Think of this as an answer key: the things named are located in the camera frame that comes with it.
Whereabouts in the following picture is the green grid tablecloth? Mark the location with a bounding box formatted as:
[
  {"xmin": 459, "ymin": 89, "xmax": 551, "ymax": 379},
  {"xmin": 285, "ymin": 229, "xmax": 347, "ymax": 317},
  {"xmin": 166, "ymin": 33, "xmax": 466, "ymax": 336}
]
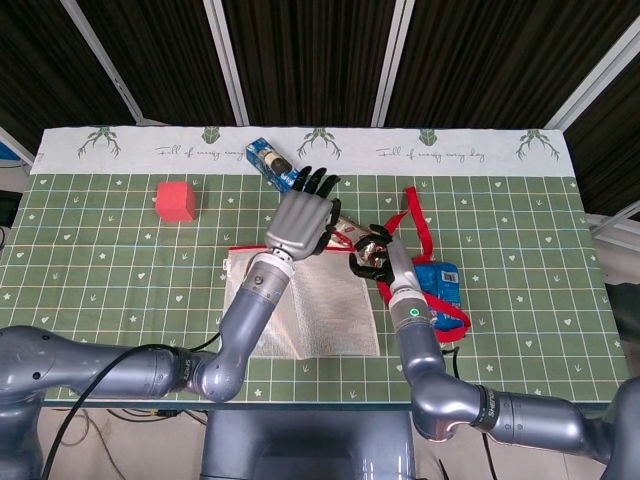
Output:
[{"xmin": 0, "ymin": 125, "xmax": 640, "ymax": 405}]

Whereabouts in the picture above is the grey robot torso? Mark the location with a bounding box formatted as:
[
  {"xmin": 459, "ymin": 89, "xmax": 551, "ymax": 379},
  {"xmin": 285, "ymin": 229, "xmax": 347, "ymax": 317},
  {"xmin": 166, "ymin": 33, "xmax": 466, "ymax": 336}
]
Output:
[{"xmin": 202, "ymin": 410, "xmax": 416, "ymax": 480}]

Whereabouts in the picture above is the red foam cube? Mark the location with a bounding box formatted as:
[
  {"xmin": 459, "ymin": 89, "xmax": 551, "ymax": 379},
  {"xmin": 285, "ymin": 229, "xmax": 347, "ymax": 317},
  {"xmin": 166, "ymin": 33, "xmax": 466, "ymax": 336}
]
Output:
[{"xmin": 154, "ymin": 181, "xmax": 198, "ymax": 223}]

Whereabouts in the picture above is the clear mesh zipper pouch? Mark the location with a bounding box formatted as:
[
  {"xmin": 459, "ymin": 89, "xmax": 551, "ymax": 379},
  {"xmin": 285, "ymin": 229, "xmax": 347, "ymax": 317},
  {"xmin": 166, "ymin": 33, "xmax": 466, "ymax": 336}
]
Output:
[{"xmin": 221, "ymin": 244, "xmax": 381, "ymax": 360}]

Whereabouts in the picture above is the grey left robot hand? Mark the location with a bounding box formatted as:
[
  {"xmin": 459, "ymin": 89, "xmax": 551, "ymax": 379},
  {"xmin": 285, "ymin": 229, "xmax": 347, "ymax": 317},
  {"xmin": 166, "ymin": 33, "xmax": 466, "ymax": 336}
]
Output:
[{"xmin": 263, "ymin": 167, "xmax": 344, "ymax": 261}]

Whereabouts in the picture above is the blue snack packet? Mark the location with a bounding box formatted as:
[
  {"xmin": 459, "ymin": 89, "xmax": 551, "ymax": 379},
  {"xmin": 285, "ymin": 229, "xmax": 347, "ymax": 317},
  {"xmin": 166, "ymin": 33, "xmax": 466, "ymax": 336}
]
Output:
[{"xmin": 412, "ymin": 259, "xmax": 469, "ymax": 344}]

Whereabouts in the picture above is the gold foil snack package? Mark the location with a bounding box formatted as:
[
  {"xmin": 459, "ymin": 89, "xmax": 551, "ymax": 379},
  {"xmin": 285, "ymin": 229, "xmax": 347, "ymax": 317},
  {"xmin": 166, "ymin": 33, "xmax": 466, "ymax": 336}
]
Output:
[{"xmin": 324, "ymin": 213, "xmax": 391, "ymax": 271}]

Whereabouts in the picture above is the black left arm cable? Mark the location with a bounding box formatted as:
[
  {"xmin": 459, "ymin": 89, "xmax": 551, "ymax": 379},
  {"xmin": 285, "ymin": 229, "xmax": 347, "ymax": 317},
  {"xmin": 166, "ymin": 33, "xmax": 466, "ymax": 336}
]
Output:
[{"xmin": 39, "ymin": 332, "xmax": 224, "ymax": 480}]

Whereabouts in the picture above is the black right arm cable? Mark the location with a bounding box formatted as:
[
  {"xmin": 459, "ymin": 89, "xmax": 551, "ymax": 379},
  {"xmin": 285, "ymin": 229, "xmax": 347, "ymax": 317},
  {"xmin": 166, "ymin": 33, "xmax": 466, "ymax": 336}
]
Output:
[{"xmin": 439, "ymin": 344, "xmax": 496, "ymax": 480}]

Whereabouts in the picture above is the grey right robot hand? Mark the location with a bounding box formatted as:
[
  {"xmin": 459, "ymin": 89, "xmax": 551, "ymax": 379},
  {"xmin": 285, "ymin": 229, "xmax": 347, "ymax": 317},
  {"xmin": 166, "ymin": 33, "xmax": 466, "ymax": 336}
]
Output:
[{"xmin": 348, "ymin": 223, "xmax": 419, "ymax": 296}]

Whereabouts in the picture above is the blue cardboard box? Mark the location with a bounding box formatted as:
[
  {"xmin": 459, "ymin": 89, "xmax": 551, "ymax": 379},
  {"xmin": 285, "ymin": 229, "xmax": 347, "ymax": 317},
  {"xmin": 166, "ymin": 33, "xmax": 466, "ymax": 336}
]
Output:
[{"xmin": 244, "ymin": 138, "xmax": 314, "ymax": 195}]

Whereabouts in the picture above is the white aluminium frame post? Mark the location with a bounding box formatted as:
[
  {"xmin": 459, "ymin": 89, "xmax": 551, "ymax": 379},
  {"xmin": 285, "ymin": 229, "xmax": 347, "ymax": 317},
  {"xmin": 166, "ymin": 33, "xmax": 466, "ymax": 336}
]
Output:
[
  {"xmin": 59, "ymin": 0, "xmax": 151, "ymax": 126},
  {"xmin": 202, "ymin": 0, "xmax": 250, "ymax": 126},
  {"xmin": 544, "ymin": 19, "xmax": 640, "ymax": 132},
  {"xmin": 370, "ymin": 0, "xmax": 416, "ymax": 127}
]

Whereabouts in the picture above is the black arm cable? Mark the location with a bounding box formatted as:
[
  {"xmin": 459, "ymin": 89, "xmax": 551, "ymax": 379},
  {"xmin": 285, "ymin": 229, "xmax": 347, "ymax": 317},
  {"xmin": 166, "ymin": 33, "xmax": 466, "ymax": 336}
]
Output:
[
  {"xmin": 39, "ymin": 332, "xmax": 224, "ymax": 480},
  {"xmin": 439, "ymin": 344, "xmax": 496, "ymax": 480}
]

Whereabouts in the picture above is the red ribbon lanyard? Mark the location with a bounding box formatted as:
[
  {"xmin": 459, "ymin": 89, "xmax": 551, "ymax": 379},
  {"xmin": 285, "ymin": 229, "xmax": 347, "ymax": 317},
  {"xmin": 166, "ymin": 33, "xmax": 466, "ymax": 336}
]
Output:
[{"xmin": 374, "ymin": 186, "xmax": 472, "ymax": 345}]

